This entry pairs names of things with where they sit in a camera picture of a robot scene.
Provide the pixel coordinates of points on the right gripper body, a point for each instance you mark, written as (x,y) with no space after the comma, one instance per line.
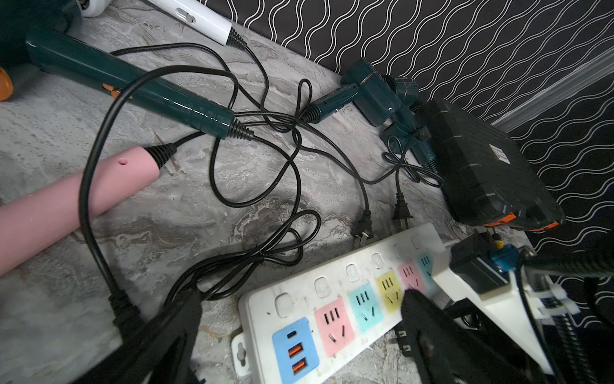
(478,270)

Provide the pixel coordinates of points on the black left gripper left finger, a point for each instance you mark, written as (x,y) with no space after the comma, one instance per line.
(160,352)

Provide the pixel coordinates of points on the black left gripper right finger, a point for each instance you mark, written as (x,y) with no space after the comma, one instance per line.
(445,352)

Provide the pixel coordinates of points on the white multicolour power strip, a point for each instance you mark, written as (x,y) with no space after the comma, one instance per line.
(303,329)

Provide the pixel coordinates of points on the black plastic tool case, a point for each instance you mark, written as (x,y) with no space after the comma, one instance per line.
(487,180)

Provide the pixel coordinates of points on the pink hair dryer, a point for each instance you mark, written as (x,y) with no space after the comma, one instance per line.
(34,222)

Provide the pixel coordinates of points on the dark green hair dryer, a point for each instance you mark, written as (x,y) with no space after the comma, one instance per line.
(363,86)
(406,131)

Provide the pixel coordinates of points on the small white hair dryer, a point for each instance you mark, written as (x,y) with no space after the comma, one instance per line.
(202,19)

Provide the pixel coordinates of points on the large green orange hair dryer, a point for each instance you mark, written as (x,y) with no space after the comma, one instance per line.
(39,33)

